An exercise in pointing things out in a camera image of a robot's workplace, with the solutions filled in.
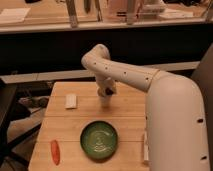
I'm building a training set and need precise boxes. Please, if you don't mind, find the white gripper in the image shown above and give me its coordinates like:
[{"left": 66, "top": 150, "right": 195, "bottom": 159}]
[{"left": 96, "top": 76, "right": 116, "bottom": 97}]

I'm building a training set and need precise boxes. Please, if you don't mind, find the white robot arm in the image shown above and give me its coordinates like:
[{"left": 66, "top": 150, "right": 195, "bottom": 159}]
[{"left": 81, "top": 44, "right": 211, "bottom": 171}]

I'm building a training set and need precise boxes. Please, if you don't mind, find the white eraser block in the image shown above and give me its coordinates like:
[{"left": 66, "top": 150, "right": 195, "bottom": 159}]
[{"left": 65, "top": 94, "right": 77, "bottom": 109}]

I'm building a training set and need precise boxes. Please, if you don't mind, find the green ceramic bowl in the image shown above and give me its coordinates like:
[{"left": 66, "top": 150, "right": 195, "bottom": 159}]
[{"left": 80, "top": 121, "right": 118, "bottom": 160}]

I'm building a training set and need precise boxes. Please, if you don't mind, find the white tube bottle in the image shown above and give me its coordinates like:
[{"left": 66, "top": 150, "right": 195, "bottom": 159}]
[{"left": 143, "top": 132, "right": 149, "bottom": 164}]

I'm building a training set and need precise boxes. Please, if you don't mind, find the orange carrot toy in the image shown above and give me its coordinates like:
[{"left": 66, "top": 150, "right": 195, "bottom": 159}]
[{"left": 51, "top": 140, "right": 60, "bottom": 165}]

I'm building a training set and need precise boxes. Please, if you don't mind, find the black furniture at left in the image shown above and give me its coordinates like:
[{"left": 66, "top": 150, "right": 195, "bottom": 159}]
[{"left": 0, "top": 78, "right": 41, "bottom": 167}]

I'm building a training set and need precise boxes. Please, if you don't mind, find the white paper sheet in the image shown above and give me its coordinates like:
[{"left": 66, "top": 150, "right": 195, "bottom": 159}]
[{"left": 0, "top": 8, "right": 30, "bottom": 24}]

